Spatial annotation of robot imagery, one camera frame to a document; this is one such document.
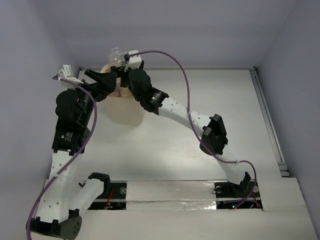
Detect white label clear bottle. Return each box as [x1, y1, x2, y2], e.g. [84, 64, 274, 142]
[108, 47, 129, 68]

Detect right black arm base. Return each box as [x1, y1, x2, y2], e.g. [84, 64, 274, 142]
[211, 172, 263, 210]

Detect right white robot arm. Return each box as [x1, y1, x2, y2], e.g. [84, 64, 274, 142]
[118, 63, 251, 196]

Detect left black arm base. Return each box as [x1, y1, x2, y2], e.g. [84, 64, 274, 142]
[88, 172, 127, 211]

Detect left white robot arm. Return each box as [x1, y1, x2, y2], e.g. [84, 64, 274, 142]
[25, 69, 117, 240]

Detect cream plastic bin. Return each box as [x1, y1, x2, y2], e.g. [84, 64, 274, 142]
[102, 77, 145, 126]

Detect silver foil tape strip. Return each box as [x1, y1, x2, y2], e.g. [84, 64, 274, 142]
[125, 180, 217, 211]

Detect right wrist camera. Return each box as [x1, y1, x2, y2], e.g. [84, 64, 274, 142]
[123, 50, 143, 72]

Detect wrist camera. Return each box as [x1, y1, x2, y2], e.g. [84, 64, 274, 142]
[52, 64, 83, 89]
[123, 50, 143, 72]

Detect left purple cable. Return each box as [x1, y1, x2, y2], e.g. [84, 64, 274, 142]
[25, 76, 99, 240]

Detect purple cable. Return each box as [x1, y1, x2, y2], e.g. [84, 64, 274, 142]
[124, 49, 258, 210]
[25, 76, 99, 240]

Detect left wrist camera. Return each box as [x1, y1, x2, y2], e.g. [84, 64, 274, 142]
[52, 64, 83, 89]

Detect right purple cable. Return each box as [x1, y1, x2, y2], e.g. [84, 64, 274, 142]
[124, 49, 258, 210]

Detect aluminium rail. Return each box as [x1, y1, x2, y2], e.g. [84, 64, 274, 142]
[249, 67, 291, 178]

